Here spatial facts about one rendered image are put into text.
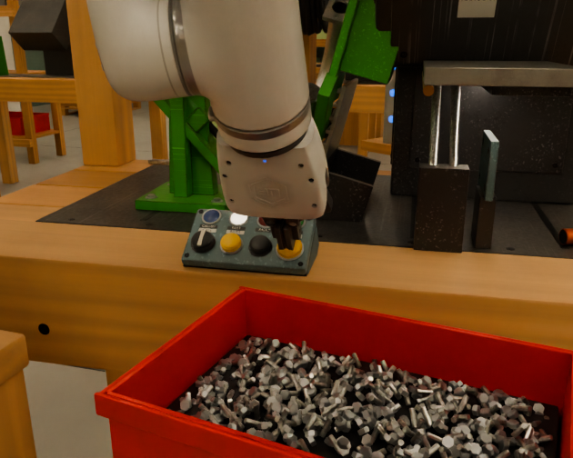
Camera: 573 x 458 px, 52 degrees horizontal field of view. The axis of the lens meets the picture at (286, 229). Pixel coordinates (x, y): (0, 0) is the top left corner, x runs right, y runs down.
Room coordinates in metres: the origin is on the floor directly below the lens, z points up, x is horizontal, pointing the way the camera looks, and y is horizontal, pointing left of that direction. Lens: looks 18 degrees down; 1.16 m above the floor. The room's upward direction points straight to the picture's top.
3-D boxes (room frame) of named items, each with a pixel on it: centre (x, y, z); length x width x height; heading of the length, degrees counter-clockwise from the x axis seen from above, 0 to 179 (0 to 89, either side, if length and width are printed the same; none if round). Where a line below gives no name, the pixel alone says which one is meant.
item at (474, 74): (0.82, -0.26, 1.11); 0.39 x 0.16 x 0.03; 168
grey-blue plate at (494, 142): (0.76, -0.26, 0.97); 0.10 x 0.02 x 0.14; 168
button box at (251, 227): (0.68, 0.04, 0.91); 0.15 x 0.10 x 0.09; 78
